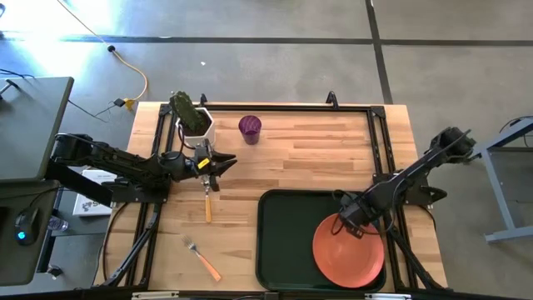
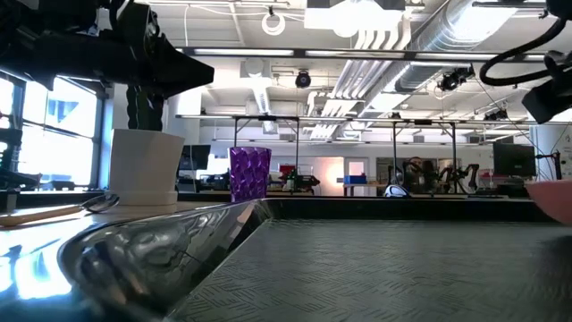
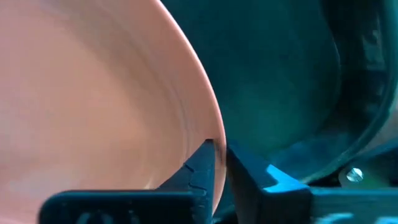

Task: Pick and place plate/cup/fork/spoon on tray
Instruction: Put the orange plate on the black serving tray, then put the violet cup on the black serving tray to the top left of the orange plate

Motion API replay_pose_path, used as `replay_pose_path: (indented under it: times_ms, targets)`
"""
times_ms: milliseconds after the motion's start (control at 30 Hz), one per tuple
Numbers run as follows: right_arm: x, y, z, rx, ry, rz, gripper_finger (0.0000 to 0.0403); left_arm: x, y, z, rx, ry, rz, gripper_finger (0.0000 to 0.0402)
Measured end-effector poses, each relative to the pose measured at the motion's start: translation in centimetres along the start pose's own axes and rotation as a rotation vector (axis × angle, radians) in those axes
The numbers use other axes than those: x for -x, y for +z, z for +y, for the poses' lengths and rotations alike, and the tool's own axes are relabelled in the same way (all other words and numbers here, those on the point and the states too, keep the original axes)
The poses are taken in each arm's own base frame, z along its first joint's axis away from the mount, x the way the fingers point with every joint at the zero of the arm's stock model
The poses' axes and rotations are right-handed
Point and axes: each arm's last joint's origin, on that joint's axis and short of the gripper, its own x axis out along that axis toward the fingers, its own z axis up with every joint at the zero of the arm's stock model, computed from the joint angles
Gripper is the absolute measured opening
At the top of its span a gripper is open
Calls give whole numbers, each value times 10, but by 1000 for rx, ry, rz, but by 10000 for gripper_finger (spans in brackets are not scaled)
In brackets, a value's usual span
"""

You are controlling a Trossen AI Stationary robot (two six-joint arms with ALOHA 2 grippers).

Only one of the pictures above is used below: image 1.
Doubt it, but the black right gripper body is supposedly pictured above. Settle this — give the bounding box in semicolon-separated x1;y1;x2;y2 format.
336;195;378;240

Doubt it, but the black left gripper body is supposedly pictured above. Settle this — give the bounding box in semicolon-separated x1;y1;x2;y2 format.
193;139;222;193

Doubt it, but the orange plate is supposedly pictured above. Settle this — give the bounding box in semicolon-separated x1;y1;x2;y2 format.
311;212;386;289

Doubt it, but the purple plastic cup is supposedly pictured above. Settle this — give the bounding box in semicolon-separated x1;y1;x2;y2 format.
237;115;263;146

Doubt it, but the dark green tray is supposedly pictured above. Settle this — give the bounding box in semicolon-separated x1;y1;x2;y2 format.
255;188;388;293

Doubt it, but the white hexagonal plant pot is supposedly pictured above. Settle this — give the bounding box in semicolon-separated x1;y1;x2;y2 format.
175;107;217;148

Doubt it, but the green cactus plant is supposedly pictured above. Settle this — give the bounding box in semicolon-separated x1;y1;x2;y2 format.
168;91;208;133

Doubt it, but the blue clamp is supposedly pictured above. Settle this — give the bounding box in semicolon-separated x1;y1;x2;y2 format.
325;90;341;110

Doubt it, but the white printed box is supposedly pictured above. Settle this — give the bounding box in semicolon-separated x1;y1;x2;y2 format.
72;168;119;218

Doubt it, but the grey-blue metal table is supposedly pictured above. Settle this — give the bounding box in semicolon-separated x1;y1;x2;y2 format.
472;117;533;244

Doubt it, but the clear water bottle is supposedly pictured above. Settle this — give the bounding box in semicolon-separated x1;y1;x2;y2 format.
47;215;70;233

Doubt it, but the grey-green table top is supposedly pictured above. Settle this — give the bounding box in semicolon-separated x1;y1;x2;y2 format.
0;76;75;184

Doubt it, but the black computer mouse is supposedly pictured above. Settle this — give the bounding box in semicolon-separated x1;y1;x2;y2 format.
14;207;41;247

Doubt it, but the dark grey desk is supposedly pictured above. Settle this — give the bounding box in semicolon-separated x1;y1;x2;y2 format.
0;178;62;288

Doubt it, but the orange-handled spoon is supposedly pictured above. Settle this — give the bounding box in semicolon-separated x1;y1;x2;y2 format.
202;174;214;224

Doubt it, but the black aluminium table frame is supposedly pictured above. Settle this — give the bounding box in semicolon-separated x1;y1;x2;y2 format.
92;102;449;293

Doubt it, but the orange-handled fork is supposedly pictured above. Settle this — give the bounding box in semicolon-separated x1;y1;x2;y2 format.
181;235;222;283

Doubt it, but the yellow extension cable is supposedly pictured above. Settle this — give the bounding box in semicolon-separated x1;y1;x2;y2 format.
56;0;150;112

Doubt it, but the black power cable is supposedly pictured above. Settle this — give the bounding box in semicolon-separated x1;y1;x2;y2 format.
67;97;127;124

